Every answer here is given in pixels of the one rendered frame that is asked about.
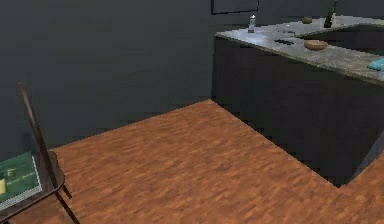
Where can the dark kitchen counter cabinet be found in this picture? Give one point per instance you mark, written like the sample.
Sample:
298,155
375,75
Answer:
293,110

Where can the dark kitchen sink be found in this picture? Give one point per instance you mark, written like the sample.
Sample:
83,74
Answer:
353,38

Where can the clear glass bottle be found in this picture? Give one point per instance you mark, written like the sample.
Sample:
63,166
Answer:
252,24

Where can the dark framed window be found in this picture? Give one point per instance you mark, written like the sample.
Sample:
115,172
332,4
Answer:
234,6

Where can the black knife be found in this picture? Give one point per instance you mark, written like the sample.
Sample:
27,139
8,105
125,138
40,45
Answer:
284,42

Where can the brown wooden bowl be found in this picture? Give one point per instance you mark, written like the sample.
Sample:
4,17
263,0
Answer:
315,44

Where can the small brown round fruit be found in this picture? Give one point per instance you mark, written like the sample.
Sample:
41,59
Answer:
307,20

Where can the dark brown wooden chair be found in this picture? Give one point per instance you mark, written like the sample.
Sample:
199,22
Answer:
50,173

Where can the dark green bottle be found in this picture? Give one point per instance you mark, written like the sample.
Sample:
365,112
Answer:
329,16

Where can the green book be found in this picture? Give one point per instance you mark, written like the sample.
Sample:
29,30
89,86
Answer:
18,178

